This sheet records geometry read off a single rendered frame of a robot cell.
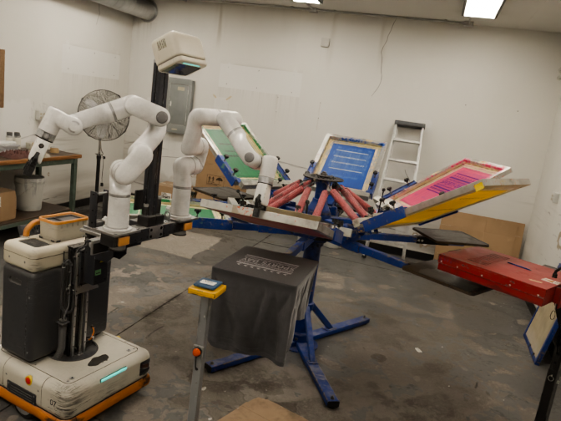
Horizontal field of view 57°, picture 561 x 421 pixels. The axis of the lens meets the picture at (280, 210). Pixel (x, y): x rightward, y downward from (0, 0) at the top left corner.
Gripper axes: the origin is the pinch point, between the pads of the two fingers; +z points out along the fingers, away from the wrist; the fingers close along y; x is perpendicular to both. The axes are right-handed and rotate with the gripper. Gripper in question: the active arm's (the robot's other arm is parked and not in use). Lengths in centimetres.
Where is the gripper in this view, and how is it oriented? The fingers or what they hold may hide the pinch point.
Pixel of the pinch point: (258, 215)
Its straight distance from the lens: 242.7
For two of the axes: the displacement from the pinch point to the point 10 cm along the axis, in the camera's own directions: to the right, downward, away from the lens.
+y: -2.5, -1.1, -9.6
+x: 9.5, 1.8, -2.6
